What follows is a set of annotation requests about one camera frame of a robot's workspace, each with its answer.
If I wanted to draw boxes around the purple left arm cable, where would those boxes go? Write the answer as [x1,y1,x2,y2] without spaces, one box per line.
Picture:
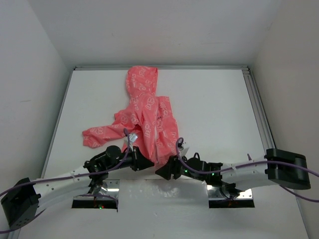
[0,128,137,234]

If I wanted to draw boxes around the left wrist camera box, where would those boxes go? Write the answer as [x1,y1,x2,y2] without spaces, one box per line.
[129,133,138,144]

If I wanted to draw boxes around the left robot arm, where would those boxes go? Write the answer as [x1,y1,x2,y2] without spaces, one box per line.
[0,145,155,232]

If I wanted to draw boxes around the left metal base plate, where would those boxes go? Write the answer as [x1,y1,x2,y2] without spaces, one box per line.
[89,180,120,199]

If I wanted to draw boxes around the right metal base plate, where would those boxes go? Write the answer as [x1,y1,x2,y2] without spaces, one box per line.
[207,185,253,200]

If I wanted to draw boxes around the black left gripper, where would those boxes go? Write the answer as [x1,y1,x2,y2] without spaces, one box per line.
[107,145,154,171]

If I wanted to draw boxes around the metal base plate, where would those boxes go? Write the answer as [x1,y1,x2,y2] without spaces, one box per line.
[89,180,120,199]
[207,185,253,200]

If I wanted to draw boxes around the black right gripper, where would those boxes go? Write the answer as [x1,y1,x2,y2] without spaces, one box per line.
[156,152,206,182]

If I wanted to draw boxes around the pink hooded jacket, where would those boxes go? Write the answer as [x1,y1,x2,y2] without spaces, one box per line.
[82,66,178,165]

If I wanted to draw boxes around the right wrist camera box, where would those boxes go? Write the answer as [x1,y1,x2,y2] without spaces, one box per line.
[178,146,189,157]

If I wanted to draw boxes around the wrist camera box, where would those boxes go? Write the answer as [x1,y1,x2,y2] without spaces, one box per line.
[178,146,189,157]
[129,133,138,144]

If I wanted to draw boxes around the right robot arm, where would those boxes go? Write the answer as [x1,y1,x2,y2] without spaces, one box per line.
[156,148,311,197]

